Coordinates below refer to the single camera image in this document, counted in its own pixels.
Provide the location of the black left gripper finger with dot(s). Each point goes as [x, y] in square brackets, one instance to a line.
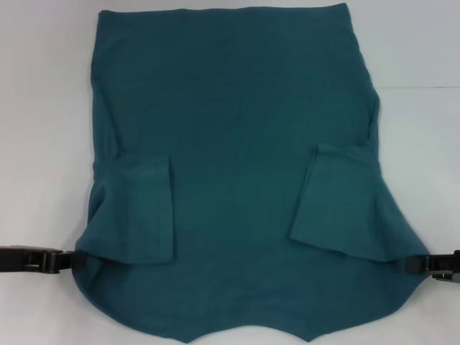
[68, 260]

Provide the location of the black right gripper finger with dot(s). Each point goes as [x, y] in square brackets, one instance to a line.
[411, 266]

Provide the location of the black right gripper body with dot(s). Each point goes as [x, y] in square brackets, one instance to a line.
[447, 266]

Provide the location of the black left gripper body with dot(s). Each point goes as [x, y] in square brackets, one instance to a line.
[14, 258]

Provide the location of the blue teal shirt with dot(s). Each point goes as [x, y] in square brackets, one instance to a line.
[233, 108]

